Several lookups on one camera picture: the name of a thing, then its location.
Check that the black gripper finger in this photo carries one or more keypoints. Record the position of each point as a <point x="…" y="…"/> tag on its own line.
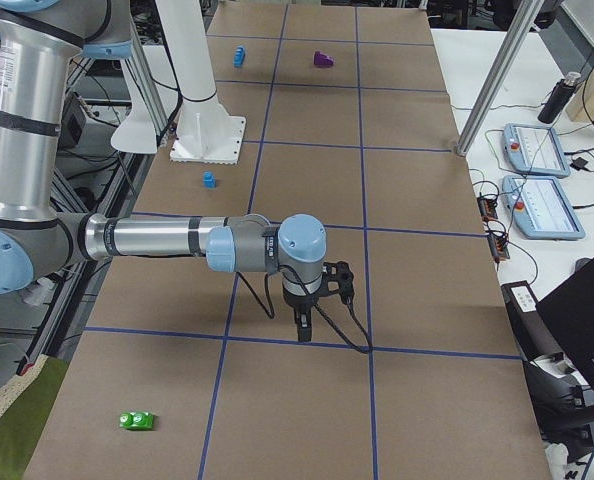
<point x="302" y="321"/>

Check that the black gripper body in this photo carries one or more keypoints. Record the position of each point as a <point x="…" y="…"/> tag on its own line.
<point x="298" y="301"/>

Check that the purple trapezoid block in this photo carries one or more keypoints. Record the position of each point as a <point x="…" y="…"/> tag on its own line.
<point x="322" y="60"/>

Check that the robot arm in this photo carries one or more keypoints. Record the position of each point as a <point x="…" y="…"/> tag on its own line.
<point x="38" y="41"/>

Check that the small blue block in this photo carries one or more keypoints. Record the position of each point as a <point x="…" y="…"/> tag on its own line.
<point x="209" y="180"/>

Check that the green block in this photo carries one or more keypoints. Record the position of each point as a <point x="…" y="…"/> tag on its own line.
<point x="136" y="420"/>

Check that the small electronics board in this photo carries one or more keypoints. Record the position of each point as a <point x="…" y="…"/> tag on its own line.
<point x="496" y="232"/>

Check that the long blue block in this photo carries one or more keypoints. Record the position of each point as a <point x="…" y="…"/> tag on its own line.
<point x="239" y="56"/>

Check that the near teach pendant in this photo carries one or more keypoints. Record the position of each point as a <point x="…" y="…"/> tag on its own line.
<point x="540" y="209"/>

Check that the teach pendant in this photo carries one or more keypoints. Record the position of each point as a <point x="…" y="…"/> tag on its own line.
<point x="534" y="150"/>
<point x="540" y="209"/>

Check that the far teach pendant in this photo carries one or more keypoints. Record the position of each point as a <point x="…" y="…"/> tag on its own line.
<point x="534" y="150"/>

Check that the green cloth with fringe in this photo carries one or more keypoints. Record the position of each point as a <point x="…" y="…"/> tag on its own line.
<point x="25" y="403"/>

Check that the black water bottle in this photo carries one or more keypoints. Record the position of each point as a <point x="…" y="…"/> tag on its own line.
<point x="559" y="97"/>

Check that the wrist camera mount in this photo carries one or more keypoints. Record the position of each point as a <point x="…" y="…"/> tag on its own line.
<point x="337" y="279"/>

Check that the white camera stand pedestal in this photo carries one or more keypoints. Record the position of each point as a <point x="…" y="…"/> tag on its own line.
<point x="205" y="131"/>

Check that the aluminium frame post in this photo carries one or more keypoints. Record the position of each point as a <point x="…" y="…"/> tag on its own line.
<point x="512" y="43"/>

